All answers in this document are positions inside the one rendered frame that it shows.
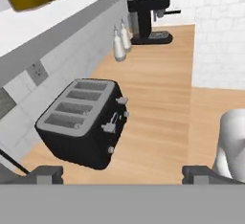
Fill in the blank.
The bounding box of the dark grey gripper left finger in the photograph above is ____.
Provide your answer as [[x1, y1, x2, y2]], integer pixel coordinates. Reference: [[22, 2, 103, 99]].
[[14, 166, 64, 185]]

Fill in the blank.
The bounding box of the grey cabinet shelf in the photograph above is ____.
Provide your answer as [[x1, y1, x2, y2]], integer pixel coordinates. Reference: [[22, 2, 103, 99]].
[[0, 0, 147, 88]]

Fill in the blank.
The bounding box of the grey wall socket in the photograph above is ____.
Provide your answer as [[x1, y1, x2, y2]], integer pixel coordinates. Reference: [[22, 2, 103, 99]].
[[26, 59, 50, 87]]

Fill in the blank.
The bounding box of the white pepper shaker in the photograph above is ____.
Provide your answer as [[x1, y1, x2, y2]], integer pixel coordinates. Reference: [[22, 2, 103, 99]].
[[120, 18, 133, 52]]

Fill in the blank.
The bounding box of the white salt shaker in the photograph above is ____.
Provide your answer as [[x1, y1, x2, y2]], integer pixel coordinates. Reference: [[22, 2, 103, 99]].
[[112, 25, 127, 62]]

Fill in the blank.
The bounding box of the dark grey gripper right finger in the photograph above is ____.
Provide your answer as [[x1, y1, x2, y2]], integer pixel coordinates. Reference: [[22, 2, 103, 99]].
[[182, 166, 245, 185]]

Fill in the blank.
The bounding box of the black coffee machine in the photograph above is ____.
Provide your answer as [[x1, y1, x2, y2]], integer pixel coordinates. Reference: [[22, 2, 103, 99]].
[[126, 0, 182, 46]]

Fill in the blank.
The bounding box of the black toaster cable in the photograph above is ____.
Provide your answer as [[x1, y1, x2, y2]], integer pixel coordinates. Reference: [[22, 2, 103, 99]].
[[0, 148, 32, 175]]

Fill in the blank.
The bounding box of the black four-slot toaster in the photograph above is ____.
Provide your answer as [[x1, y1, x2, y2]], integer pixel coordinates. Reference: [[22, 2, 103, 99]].
[[33, 78, 129, 170]]

